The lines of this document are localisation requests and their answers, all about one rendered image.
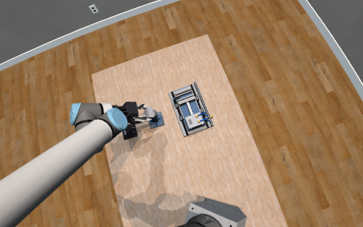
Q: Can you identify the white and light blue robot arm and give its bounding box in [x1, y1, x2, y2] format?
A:
[0, 103, 222, 227]

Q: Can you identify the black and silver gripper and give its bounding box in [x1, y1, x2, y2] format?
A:
[112, 102, 152, 124]

